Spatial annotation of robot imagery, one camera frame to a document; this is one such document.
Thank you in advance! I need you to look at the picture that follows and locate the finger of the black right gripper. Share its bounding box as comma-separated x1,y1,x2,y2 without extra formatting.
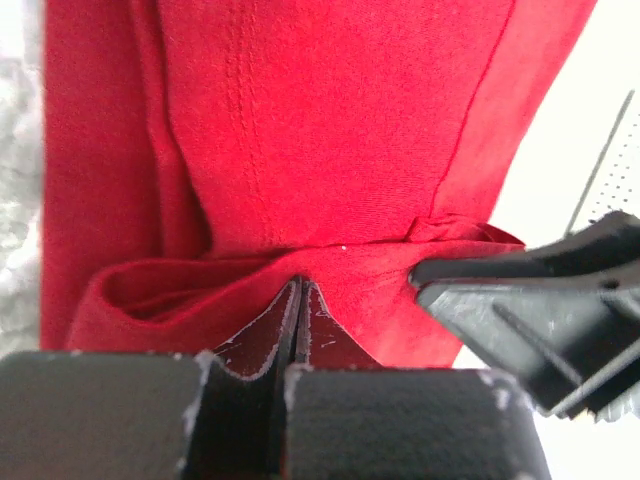
409,211,639,422

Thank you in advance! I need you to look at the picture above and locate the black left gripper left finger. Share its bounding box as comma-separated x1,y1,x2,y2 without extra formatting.
1,278,303,479

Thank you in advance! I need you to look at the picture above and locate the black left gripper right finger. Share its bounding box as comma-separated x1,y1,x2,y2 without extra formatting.
284,282,550,479

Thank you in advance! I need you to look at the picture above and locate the red t shirt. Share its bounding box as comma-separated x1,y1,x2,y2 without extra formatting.
40,1,594,367

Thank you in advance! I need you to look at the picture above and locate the white laundry basket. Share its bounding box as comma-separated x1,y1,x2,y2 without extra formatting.
565,90,639,235

